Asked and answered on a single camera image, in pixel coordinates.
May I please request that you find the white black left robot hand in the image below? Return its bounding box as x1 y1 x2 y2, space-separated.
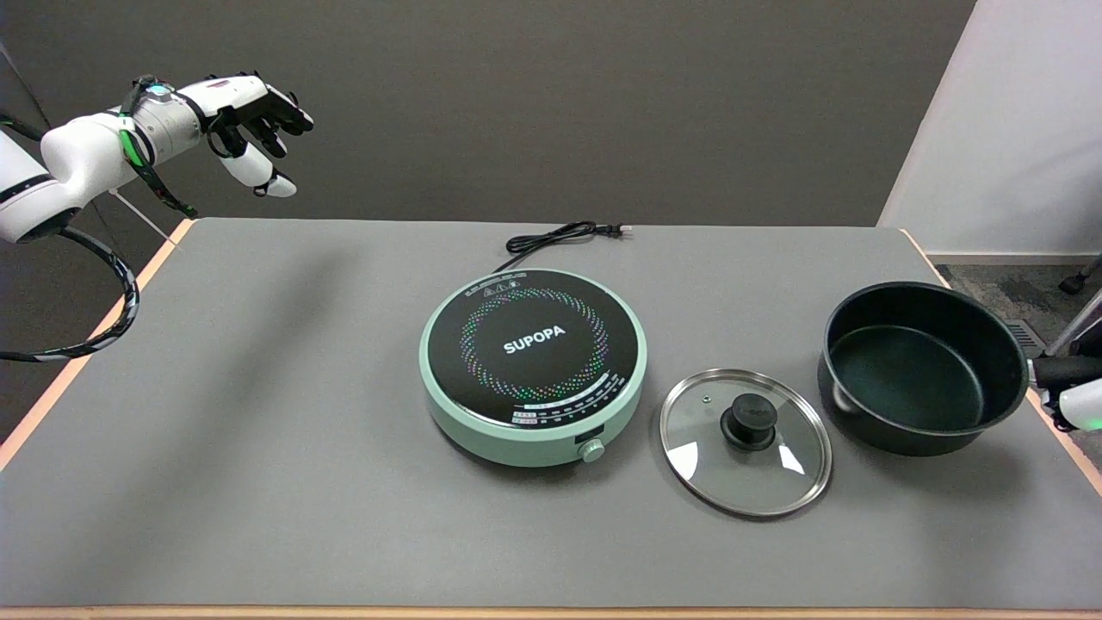
178 71 315 199

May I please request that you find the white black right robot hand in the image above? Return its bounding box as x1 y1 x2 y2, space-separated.
1037 379 1102 434

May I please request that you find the black pot with handle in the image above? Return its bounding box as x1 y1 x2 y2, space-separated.
816 281 1102 458

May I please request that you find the white metal stand leg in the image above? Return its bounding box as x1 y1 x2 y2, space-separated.
1044 288 1102 356

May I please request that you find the metal floor vent grille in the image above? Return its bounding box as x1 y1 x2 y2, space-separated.
1002 318 1051 359

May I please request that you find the black chair base leg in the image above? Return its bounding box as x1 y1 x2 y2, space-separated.
1058 253 1102 296

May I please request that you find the glass lid with black knob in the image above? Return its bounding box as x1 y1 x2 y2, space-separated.
659 368 835 520

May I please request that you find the green SUPOPA induction cooker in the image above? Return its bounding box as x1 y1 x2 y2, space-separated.
418 269 649 469

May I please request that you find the green black wrist cable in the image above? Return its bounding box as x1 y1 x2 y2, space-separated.
117 76 201 220

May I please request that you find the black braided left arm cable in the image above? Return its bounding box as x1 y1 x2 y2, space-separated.
0 226 141 363

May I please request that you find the black power cord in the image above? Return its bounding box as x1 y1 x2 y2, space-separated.
491 220 635 276

